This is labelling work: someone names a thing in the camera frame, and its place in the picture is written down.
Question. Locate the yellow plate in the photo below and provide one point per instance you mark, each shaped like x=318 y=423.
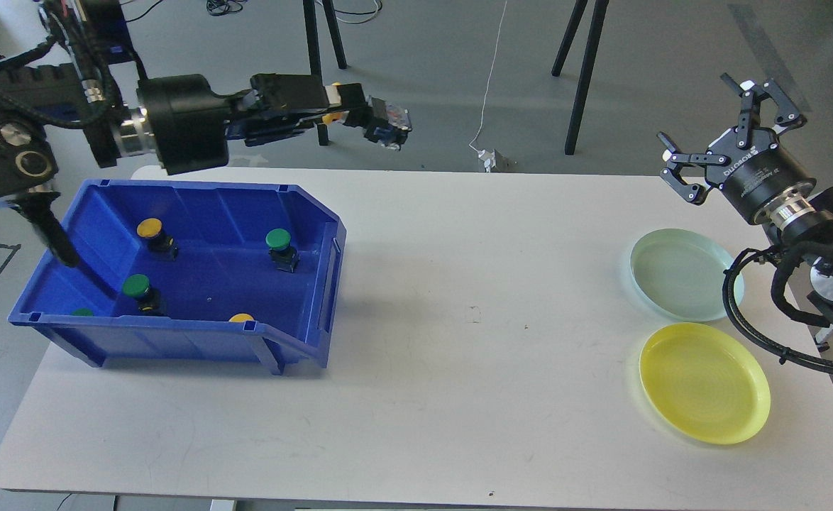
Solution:
x=704 y=384

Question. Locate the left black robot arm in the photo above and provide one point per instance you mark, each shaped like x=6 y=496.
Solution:
x=87 y=76

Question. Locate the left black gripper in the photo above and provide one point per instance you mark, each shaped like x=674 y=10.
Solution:
x=192 y=125

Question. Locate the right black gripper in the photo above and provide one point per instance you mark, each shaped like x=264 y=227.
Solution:
x=760 y=177

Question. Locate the yellow push button front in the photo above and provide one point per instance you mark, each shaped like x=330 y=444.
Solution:
x=241 y=318

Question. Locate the pale green plate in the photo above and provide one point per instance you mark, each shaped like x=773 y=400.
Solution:
x=680 y=274

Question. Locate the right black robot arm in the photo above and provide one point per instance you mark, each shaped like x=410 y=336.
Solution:
x=800 y=231

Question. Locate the yellow push button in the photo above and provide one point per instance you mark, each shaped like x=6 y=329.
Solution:
x=241 y=318
x=381 y=122
x=159 y=243

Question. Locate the green push button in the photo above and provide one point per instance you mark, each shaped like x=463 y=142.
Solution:
x=149 y=300
x=281 y=251

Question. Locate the blue plastic storage bin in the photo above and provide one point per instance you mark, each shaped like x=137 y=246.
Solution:
x=222 y=268

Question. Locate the yellow push button back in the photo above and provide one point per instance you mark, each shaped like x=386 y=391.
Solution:
x=159 y=243

